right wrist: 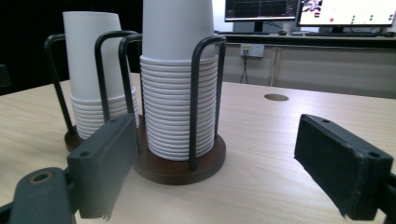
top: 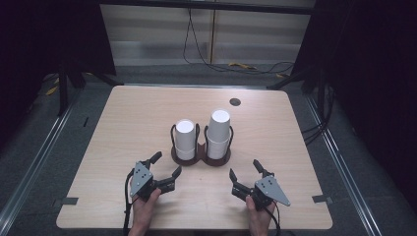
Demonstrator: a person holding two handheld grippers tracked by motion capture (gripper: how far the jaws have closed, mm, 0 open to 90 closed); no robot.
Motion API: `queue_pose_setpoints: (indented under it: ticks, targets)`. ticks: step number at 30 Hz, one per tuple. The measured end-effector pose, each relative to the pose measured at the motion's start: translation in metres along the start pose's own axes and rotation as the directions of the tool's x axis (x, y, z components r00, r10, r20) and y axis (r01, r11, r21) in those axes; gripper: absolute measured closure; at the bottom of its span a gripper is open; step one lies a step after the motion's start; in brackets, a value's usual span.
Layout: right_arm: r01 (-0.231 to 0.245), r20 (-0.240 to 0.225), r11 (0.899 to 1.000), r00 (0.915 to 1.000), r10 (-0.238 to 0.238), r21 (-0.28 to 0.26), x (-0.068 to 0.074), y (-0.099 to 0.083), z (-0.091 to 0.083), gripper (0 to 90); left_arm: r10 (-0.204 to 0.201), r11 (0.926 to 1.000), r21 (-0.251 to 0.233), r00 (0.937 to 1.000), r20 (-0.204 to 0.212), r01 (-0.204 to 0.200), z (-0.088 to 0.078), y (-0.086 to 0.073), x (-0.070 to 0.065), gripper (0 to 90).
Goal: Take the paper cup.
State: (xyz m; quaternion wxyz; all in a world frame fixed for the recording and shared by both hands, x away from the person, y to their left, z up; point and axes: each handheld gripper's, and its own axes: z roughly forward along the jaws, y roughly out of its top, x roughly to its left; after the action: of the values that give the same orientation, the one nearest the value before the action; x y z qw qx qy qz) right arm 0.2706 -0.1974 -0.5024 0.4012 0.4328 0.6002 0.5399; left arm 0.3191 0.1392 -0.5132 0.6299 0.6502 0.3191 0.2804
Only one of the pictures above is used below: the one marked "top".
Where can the round dark table grommet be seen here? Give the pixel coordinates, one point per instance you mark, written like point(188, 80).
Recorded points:
point(235, 102)

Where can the short yellow floor strip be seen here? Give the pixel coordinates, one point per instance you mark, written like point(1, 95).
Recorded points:
point(51, 90)

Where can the black curtain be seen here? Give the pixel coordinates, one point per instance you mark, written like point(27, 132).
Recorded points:
point(370, 65)
point(39, 39)

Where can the person's right hand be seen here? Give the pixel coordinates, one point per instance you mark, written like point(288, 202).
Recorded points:
point(260, 219)

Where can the metal floor rail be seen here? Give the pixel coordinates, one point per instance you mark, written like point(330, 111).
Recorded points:
point(341, 164)
point(39, 164)

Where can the person's left hand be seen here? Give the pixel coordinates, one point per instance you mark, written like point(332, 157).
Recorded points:
point(143, 213)

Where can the tall stack of white cups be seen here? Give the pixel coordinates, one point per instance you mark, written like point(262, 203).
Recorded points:
point(218, 131)

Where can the small black floor strip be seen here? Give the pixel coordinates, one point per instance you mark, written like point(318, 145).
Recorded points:
point(86, 121)

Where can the dark double cup holder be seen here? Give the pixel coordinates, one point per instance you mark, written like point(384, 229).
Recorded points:
point(200, 154)

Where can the long yellow floor strip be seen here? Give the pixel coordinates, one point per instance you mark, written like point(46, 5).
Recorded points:
point(242, 66)

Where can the short stack of white cups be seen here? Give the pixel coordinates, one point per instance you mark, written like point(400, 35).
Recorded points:
point(185, 137)

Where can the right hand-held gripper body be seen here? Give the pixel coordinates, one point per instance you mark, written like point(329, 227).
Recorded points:
point(270, 190)

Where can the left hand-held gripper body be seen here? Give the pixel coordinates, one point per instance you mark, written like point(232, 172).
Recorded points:
point(141, 178)

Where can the black metal stand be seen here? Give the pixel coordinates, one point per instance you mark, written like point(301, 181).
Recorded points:
point(63, 95)

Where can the black overhead bar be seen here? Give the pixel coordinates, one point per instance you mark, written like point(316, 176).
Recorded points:
point(213, 6)

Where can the grey tape piece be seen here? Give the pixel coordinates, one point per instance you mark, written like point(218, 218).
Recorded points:
point(322, 198)
point(67, 201)

